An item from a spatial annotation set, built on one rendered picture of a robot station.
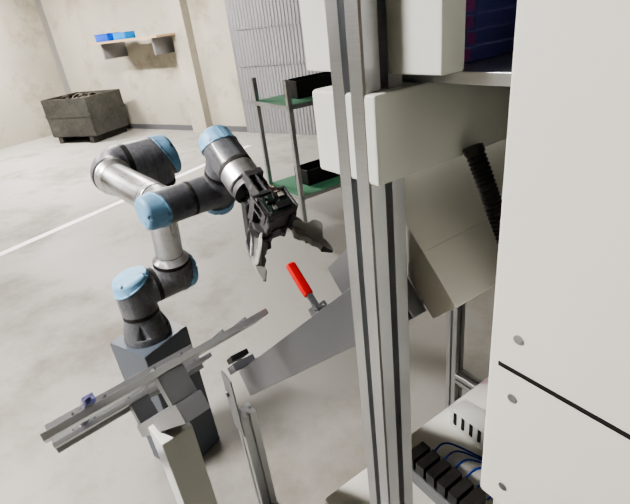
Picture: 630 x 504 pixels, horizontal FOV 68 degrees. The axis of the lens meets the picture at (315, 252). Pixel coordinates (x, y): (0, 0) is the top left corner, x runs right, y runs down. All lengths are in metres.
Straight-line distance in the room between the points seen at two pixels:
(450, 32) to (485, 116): 0.13
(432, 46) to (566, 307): 0.19
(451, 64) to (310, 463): 1.64
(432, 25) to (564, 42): 0.08
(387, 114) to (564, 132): 0.12
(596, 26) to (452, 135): 0.16
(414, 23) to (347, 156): 0.11
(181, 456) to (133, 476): 1.08
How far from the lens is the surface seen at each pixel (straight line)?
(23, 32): 9.99
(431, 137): 0.40
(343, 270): 0.61
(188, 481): 0.99
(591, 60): 0.30
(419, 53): 0.35
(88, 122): 8.30
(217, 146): 0.96
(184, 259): 1.55
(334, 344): 0.63
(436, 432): 1.09
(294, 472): 1.83
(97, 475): 2.09
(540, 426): 0.43
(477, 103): 0.44
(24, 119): 9.81
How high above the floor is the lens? 1.44
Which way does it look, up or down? 27 degrees down
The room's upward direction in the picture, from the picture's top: 7 degrees counter-clockwise
